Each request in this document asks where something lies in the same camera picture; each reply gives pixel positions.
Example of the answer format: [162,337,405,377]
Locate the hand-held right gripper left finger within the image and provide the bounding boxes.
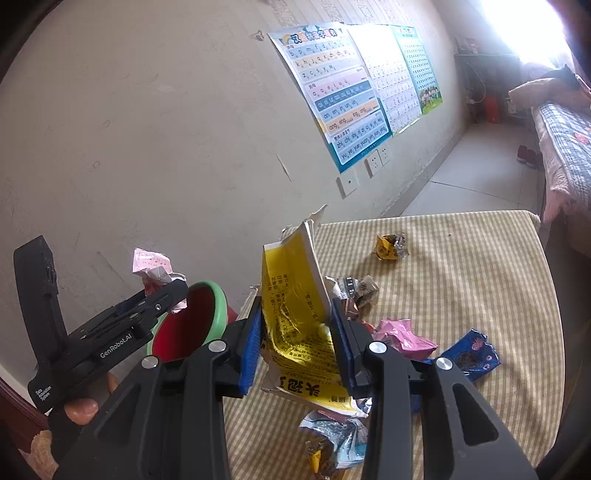
[55,295,264,480]

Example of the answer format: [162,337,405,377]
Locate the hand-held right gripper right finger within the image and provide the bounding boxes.
[330,298,539,480]

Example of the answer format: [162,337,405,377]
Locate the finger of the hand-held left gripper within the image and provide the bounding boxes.
[111,278,190,326]

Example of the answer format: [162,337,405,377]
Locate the pink paper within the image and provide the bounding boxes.
[133,248,188,315]

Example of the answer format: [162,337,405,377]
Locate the green bin with red inside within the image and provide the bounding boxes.
[147,282,238,361]

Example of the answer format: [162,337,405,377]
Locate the yellow torn paper packet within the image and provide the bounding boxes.
[252,205,370,418]

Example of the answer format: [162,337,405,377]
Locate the silver plastic wrapper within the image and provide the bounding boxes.
[299,401,370,469]

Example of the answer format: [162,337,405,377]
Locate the person's left hand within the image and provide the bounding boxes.
[64,371,122,425]

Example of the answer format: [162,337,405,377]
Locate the pink plastic wrapper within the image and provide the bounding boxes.
[365,318,439,363]

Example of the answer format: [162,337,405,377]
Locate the brown and silver wrapper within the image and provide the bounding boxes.
[325,274,380,319]

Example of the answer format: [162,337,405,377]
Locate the dark red wooden furniture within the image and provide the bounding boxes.
[0,376,51,446]

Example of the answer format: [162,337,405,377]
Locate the small orange wrapper piece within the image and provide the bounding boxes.
[305,443,334,476]

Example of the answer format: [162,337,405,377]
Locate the yellow and black snack wrapper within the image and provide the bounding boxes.
[374,232,411,261]

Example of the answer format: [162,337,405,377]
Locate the blue snack wrapper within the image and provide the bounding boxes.
[436,329,502,381]

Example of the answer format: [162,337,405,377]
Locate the beige checked tablecloth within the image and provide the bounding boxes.
[222,210,566,480]

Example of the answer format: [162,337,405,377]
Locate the red box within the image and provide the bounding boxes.
[482,95,502,124]

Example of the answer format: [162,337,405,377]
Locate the blue patchwork quilt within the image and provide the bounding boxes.
[531,102,591,185]

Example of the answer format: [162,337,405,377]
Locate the black shelf desk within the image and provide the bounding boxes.
[453,52,522,123]

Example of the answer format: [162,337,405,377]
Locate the tan pillow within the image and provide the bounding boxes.
[508,78,571,109]

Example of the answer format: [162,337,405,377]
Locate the black cloth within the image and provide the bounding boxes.
[540,65,585,91]

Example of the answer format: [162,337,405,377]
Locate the white wall plate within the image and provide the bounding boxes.
[337,167,360,199]

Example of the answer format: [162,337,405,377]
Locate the blue letter wall poster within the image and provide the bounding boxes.
[268,22,393,174]

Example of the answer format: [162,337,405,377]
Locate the white chart wall poster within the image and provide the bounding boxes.
[346,24,423,137]

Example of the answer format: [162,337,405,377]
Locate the green chart wall poster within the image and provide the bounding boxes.
[390,25,443,115]

